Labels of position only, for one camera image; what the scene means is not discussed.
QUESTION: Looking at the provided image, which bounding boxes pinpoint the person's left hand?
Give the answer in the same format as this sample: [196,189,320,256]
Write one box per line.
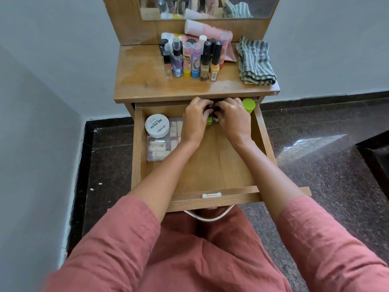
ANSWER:
[181,96,215,147]

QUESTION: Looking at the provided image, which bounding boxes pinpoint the lilac cap tube yellow base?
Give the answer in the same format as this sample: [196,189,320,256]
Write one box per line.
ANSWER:
[182,41,192,79]

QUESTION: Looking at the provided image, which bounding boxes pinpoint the green striped cloth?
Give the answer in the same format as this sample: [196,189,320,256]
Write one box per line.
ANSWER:
[236,36,278,86]

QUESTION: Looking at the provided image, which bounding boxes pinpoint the white round jar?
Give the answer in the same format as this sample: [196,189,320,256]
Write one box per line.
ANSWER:
[144,114,171,139]

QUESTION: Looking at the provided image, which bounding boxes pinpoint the blue printed spray bottle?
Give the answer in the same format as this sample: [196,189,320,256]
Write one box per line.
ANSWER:
[171,38,184,78]

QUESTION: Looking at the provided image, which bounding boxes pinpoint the person's legs pink trousers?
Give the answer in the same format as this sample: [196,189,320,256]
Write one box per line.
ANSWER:
[137,206,292,292]

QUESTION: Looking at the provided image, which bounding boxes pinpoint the cluster of small cosmetic bottles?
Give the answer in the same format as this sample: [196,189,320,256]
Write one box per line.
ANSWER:
[158,34,218,60]

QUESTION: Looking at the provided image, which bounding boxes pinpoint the black furniture base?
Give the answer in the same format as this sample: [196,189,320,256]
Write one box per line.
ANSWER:
[355,138,389,201]

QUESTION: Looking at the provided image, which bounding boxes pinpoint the pink tube yellow print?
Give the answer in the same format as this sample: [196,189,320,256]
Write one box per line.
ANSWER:
[161,32,237,62]

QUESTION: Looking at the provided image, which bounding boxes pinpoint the pink tube white cap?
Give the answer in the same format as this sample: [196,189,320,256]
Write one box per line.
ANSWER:
[184,19,234,43]

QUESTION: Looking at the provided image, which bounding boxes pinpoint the person's right hand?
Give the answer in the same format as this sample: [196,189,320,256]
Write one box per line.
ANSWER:
[212,97,254,148]

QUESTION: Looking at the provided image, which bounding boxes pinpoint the person's right forearm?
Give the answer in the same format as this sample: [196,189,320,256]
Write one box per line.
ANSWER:
[237,142,308,224]

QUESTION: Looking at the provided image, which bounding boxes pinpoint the dressing table mirror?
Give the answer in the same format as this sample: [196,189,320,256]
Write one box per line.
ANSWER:
[137,0,281,21]

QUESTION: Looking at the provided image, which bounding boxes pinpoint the person's pink sleeve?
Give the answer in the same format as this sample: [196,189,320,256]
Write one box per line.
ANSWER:
[276,196,389,292]
[45,196,161,292]

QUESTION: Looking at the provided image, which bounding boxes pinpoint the clear spray bottle black cap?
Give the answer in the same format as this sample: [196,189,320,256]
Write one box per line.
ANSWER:
[163,53,173,79]

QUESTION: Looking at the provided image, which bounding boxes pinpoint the wooden drawer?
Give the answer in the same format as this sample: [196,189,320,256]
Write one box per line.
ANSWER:
[130,97,313,213]

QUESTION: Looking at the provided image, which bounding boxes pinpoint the wooden dressing table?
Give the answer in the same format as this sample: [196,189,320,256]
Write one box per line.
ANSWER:
[101,0,282,118]

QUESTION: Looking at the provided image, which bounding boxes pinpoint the person's right pink sleeve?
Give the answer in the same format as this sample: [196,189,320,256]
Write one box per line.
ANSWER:
[276,196,389,292]

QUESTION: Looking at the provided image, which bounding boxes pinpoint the lilac cap tube blue base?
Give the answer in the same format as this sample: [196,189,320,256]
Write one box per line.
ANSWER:
[190,43,202,79]

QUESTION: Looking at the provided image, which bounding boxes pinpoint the clear box of beige tubes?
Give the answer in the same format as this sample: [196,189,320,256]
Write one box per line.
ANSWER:
[146,117,184,163]

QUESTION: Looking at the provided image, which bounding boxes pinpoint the yellow nail polish bottle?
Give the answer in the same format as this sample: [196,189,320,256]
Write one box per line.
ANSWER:
[209,41,223,82]

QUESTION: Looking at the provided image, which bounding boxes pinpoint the person's left forearm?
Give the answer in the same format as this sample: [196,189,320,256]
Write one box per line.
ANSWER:
[127,141,198,224]

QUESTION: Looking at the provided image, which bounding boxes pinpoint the beige nail polish bottle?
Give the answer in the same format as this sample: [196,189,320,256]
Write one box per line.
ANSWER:
[199,41,212,82]

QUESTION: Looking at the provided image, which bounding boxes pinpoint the clear cap tube orange base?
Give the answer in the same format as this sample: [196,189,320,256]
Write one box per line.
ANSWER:
[219,34,230,70]

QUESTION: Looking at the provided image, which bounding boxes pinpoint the person's left pink sleeve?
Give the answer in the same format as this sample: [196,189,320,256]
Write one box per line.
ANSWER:
[45,196,161,292]

